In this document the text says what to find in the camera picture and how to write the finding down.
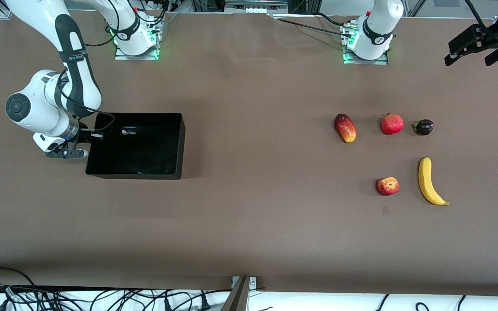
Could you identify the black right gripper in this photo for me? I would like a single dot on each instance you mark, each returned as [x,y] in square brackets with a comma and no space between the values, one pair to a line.
[85,134]

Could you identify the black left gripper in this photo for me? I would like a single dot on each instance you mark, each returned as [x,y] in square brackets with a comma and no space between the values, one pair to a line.
[494,38]

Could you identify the black rectangular plastic box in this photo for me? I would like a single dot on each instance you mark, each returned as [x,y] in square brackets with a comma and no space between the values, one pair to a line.
[136,147]

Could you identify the yellow banana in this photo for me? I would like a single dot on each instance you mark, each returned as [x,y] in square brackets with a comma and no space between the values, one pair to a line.
[425,177]

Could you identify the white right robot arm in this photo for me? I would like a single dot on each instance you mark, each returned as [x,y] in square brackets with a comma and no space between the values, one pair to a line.
[37,11]

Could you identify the red pomegranate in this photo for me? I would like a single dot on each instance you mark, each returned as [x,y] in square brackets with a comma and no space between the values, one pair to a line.
[392,124]

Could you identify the red yellow mango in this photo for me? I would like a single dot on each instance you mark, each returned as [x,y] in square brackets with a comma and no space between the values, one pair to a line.
[345,128]

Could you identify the red apple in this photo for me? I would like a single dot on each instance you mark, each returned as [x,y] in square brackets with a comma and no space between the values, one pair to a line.
[387,186]

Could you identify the table cover sheet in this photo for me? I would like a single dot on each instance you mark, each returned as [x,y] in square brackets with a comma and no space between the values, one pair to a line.
[249,216]

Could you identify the white power strip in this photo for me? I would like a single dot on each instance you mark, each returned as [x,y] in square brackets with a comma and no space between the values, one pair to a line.
[255,8]

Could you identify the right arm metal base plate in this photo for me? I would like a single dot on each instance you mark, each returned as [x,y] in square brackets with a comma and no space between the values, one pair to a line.
[121,56]

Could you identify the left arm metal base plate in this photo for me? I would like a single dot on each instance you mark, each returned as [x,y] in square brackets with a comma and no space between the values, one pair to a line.
[348,61]

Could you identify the small metal bracket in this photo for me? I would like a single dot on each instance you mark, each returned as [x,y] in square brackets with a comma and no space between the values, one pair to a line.
[253,283]

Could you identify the dark upright post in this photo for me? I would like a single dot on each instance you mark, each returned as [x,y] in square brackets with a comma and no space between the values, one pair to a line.
[237,300]

